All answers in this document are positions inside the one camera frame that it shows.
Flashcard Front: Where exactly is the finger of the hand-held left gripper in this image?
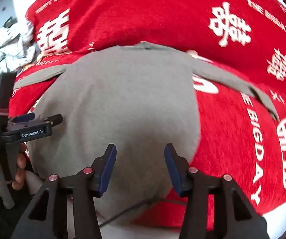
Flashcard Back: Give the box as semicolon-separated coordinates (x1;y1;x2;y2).
14;113;36;124
45;114;63;126

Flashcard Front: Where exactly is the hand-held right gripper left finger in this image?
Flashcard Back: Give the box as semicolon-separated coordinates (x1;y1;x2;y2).
11;144;117;239

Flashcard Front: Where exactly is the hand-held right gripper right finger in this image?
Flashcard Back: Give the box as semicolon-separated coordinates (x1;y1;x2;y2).
164;144;270;239

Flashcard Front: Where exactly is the grey towel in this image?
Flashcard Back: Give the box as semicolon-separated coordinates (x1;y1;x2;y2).
13;41;280;226

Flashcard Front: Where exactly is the pile of white grey clothes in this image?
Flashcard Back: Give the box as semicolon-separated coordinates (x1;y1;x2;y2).
0;21;38;86

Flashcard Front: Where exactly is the red printed blanket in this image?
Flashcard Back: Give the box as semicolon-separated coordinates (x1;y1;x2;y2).
0;0;286;232

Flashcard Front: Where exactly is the thin black cable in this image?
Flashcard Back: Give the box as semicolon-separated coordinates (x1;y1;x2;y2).
99;197;188;228

